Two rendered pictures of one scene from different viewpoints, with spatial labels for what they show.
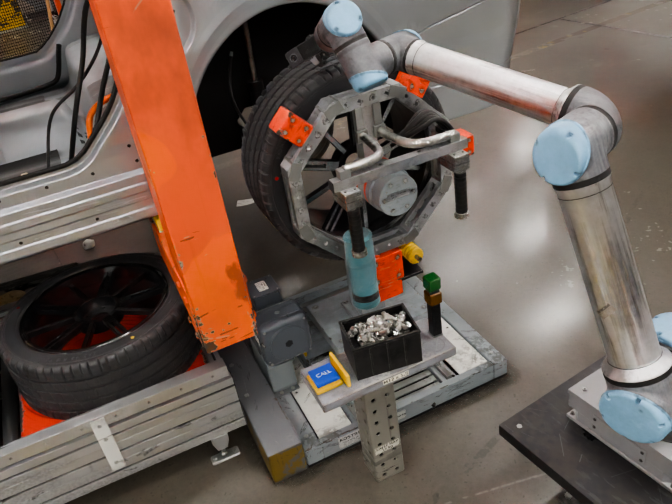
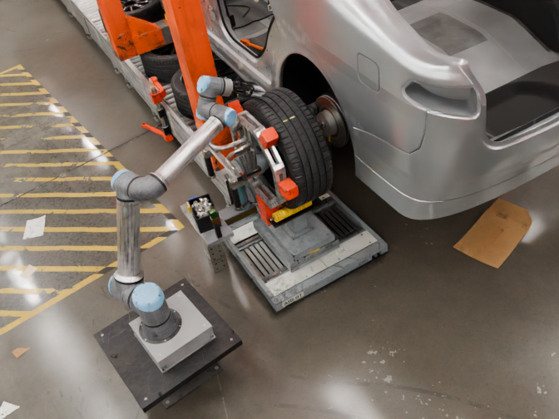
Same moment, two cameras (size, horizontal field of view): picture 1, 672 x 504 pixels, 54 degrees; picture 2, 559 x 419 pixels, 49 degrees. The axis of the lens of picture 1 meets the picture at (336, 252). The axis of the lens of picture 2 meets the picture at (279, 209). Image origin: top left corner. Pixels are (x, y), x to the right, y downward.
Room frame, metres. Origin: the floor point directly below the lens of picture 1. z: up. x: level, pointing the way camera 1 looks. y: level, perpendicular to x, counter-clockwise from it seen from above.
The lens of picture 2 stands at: (1.76, -2.88, 2.92)
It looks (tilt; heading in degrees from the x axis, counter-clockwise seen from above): 42 degrees down; 87
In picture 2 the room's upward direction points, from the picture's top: 10 degrees counter-clockwise
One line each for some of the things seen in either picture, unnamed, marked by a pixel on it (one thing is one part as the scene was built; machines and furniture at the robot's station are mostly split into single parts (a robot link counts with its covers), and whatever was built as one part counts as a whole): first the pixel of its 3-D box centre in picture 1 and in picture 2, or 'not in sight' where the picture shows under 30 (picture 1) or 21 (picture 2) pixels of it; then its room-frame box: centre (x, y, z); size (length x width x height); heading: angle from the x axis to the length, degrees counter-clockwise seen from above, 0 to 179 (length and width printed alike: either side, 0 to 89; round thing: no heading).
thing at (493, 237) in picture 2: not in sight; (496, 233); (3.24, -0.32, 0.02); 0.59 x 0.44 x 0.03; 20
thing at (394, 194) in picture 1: (381, 183); (247, 165); (1.78, -0.17, 0.85); 0.21 x 0.14 x 0.14; 20
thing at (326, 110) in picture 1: (370, 174); (259, 160); (1.85, -0.14, 0.85); 0.54 x 0.07 x 0.54; 110
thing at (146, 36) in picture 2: not in sight; (156, 24); (1.29, 2.30, 0.69); 0.52 x 0.17 x 0.35; 20
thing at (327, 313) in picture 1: (365, 286); (295, 216); (2.01, -0.09, 0.32); 0.40 x 0.30 x 0.28; 110
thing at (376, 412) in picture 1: (377, 420); (211, 243); (1.45, -0.04, 0.21); 0.10 x 0.10 x 0.42; 20
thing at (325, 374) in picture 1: (324, 376); not in sight; (1.41, 0.09, 0.47); 0.07 x 0.07 x 0.02; 20
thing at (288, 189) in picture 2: (456, 144); (288, 189); (1.96, -0.44, 0.85); 0.09 x 0.08 x 0.07; 110
